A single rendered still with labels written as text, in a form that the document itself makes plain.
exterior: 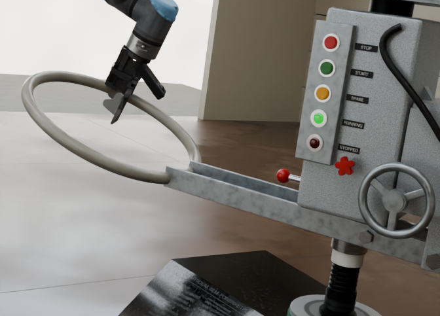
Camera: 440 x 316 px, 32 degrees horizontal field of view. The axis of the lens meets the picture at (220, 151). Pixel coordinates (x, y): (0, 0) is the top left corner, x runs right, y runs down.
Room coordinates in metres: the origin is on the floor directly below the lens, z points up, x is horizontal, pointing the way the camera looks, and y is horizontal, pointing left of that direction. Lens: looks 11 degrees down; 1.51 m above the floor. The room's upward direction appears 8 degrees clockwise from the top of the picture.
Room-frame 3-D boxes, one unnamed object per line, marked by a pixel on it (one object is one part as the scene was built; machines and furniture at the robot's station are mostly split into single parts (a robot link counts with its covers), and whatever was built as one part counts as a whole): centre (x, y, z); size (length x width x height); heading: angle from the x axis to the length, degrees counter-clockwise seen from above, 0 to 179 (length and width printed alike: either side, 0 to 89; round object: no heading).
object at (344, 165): (1.52, -0.26, 1.22); 0.04 x 0.04 x 0.04; 63
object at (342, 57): (1.56, -0.20, 1.35); 0.08 x 0.03 x 0.28; 63
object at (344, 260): (1.63, -0.31, 1.00); 0.07 x 0.07 x 0.04
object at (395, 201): (1.47, -0.36, 1.18); 0.15 x 0.10 x 0.15; 63
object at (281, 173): (1.63, -0.16, 1.15); 0.08 x 0.03 x 0.03; 63
